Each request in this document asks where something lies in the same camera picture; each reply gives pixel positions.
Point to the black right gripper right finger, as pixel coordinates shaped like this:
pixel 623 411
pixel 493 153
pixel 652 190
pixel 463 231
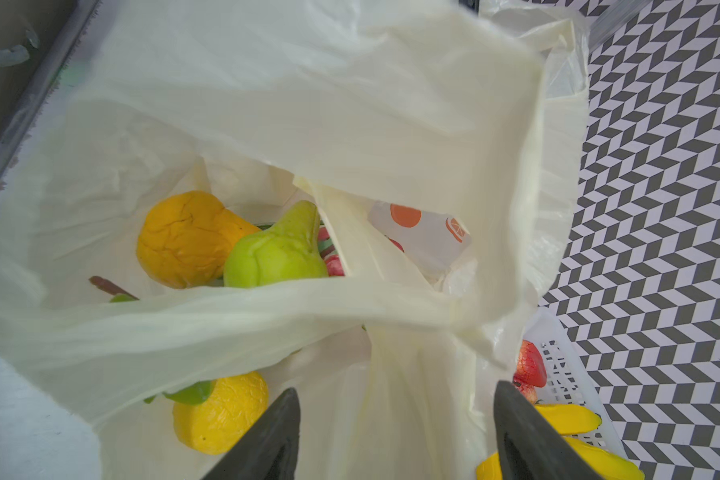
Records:
pixel 528 446

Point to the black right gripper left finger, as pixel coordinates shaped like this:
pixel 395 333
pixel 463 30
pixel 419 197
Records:
pixel 269 449

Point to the yellow lemon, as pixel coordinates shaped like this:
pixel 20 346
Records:
pixel 216 425

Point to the green pear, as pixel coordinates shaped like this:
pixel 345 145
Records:
pixel 288 250

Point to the orange fruit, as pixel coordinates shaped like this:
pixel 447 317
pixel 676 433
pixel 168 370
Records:
pixel 186 239

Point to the yellow plastic bag orange print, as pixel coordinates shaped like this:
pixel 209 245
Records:
pixel 442 149

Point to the red dragon fruit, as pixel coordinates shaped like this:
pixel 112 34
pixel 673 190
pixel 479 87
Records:
pixel 329 254

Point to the red strawberry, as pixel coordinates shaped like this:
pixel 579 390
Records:
pixel 530 374

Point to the white plastic fruit basket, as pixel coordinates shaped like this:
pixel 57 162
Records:
pixel 568 380

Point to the yellow banana bunch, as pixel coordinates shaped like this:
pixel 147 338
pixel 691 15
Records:
pixel 568 421

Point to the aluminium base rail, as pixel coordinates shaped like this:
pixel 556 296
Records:
pixel 36 38

